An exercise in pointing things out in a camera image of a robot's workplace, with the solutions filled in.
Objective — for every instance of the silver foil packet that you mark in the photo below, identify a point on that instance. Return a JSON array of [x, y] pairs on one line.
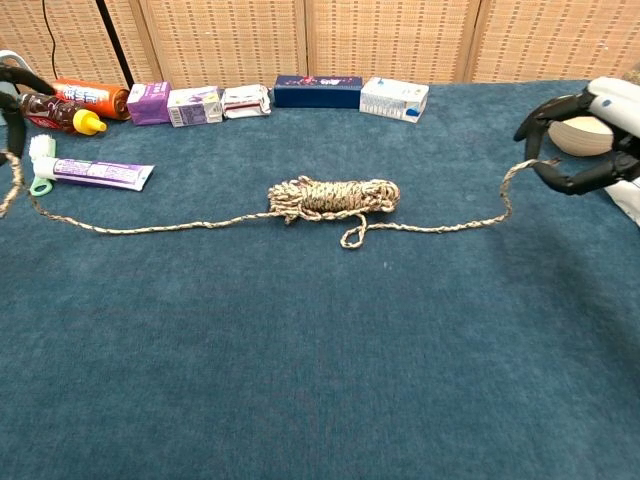
[[245, 102]]

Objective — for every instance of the brown drink bottle yellow cap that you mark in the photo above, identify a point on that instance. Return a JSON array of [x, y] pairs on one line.
[[55, 112]]

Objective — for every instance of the green brush white bristles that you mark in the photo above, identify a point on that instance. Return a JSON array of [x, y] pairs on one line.
[[41, 147]]

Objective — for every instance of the bamboo folding screen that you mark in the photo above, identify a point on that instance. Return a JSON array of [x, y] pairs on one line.
[[390, 40]]

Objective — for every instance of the black stand pole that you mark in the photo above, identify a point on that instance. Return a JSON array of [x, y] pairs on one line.
[[114, 42]]

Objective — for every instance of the pale plastic jug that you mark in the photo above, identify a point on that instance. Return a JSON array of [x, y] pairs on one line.
[[15, 56]]

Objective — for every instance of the white blue box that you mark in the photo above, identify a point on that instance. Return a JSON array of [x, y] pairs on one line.
[[390, 100]]

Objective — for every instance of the orange snack can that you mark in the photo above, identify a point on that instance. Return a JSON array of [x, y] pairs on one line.
[[90, 95]]

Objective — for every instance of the dark blue table cloth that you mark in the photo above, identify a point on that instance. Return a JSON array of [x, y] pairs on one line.
[[150, 300]]

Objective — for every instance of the white printed bag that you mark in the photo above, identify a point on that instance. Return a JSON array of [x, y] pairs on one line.
[[627, 205]]

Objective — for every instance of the white purple toothpaste tube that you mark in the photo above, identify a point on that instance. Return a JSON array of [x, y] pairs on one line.
[[100, 172]]

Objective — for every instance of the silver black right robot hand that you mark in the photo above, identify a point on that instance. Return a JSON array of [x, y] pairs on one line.
[[620, 100]]

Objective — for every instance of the white purple drink carton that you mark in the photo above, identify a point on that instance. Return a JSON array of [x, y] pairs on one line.
[[192, 107]]

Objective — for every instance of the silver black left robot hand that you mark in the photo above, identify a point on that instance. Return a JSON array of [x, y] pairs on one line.
[[20, 75]]

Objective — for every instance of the beige bowl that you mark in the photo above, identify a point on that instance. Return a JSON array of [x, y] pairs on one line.
[[580, 140]]

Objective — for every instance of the dark blue long box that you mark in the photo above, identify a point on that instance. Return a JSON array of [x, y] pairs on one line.
[[315, 95]]

